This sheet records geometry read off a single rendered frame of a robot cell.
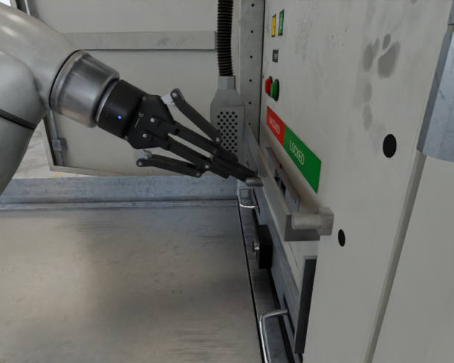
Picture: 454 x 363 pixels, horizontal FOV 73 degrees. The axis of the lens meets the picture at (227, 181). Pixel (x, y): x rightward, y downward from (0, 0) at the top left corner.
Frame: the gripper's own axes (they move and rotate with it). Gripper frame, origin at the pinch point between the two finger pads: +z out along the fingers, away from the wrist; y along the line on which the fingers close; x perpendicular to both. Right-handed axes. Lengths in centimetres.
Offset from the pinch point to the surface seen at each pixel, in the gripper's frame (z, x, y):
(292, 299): 10.5, 17.0, 5.9
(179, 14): -21.5, -38.6, -16.0
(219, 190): 6.3, -25.6, 14.4
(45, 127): -45, -52, 32
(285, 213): 0.8, 21.4, -4.9
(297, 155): 3.6, 9.6, -8.0
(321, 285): 0.6, 30.9, -5.3
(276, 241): 10.8, 4.9, 5.8
